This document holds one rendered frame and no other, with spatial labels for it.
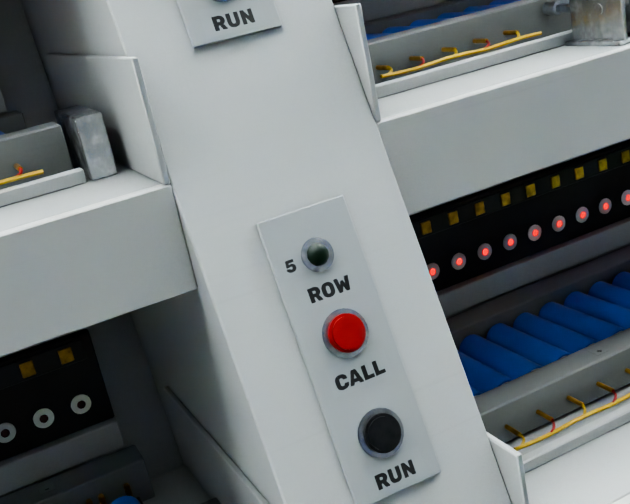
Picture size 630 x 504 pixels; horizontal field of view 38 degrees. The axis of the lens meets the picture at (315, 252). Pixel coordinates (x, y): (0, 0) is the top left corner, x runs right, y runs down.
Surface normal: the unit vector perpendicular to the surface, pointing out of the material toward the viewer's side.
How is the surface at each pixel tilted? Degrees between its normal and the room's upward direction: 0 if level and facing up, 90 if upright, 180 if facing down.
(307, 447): 90
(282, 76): 90
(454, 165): 110
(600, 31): 90
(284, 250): 90
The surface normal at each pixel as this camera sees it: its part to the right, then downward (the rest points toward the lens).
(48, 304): 0.43, 0.20
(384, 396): 0.33, -0.14
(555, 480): -0.20, -0.93
